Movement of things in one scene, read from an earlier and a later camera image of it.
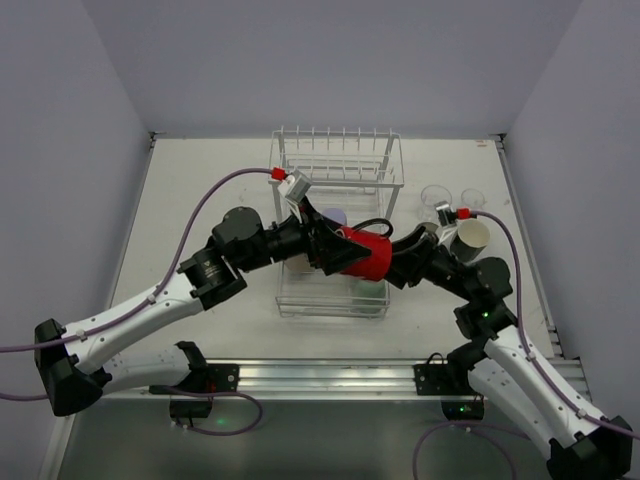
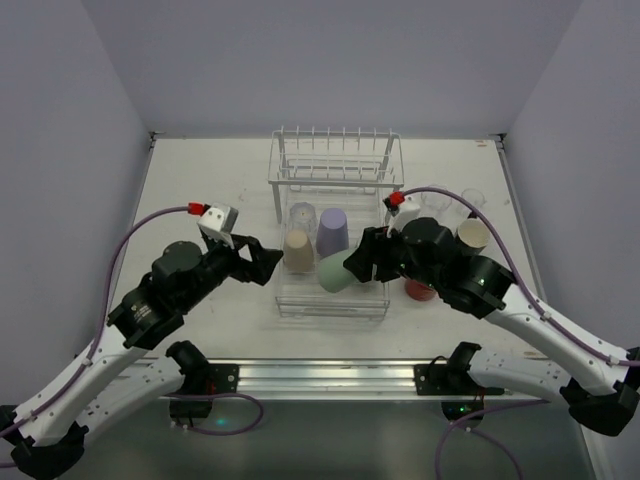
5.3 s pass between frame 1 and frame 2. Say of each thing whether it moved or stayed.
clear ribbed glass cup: stayed
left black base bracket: stayed
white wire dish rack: stayed
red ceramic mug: moved
